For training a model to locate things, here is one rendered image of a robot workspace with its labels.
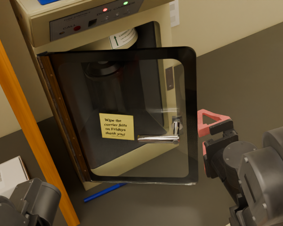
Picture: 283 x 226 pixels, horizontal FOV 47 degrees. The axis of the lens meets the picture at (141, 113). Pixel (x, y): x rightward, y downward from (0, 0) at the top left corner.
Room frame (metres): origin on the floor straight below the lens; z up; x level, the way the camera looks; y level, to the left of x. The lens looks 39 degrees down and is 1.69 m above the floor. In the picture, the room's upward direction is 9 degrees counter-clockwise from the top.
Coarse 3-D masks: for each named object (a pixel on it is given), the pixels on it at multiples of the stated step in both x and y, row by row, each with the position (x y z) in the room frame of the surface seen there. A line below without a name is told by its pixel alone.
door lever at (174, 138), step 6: (174, 126) 0.53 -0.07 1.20; (180, 126) 0.53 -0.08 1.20; (174, 132) 0.51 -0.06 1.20; (138, 138) 0.51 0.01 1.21; (144, 138) 0.50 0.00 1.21; (150, 138) 0.50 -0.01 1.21; (156, 138) 0.50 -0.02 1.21; (162, 138) 0.49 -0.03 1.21; (168, 138) 0.49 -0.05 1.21; (174, 138) 0.49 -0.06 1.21
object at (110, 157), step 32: (64, 64) 0.58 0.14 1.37; (96, 64) 0.57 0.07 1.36; (128, 64) 0.55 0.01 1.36; (160, 64) 0.54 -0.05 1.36; (192, 64) 0.53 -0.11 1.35; (64, 96) 0.59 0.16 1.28; (96, 96) 0.57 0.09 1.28; (128, 96) 0.56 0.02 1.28; (160, 96) 0.54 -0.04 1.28; (192, 96) 0.53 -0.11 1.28; (96, 128) 0.58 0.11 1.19; (160, 128) 0.54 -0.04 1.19; (192, 128) 0.53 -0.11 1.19; (96, 160) 0.58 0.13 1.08; (128, 160) 0.56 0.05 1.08; (160, 160) 0.55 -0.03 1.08; (192, 160) 0.53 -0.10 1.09
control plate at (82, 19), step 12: (120, 0) 0.59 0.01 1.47; (132, 0) 0.61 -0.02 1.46; (84, 12) 0.56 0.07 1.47; (96, 12) 0.58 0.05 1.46; (108, 12) 0.60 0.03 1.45; (120, 12) 0.62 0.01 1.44; (132, 12) 0.65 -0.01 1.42; (60, 24) 0.55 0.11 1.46; (72, 24) 0.57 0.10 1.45; (84, 24) 0.59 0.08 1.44; (96, 24) 0.62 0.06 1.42; (60, 36) 0.59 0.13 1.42
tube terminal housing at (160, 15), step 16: (16, 16) 0.68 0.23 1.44; (128, 16) 0.69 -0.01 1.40; (144, 16) 0.70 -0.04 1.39; (160, 16) 0.72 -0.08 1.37; (96, 32) 0.66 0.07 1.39; (112, 32) 0.67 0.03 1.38; (160, 32) 0.72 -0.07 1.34; (32, 48) 0.60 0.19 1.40; (48, 48) 0.62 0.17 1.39; (64, 48) 0.63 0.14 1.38; (48, 96) 0.65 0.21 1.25; (80, 176) 0.60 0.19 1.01
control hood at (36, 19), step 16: (16, 0) 0.58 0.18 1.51; (32, 0) 0.55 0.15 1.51; (64, 0) 0.52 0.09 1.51; (80, 0) 0.53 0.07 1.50; (96, 0) 0.55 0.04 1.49; (112, 0) 0.57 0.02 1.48; (144, 0) 0.63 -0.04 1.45; (160, 0) 0.67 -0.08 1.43; (32, 16) 0.50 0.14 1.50; (48, 16) 0.52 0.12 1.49; (64, 16) 0.54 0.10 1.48; (32, 32) 0.54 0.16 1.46; (48, 32) 0.56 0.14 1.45; (80, 32) 0.62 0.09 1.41
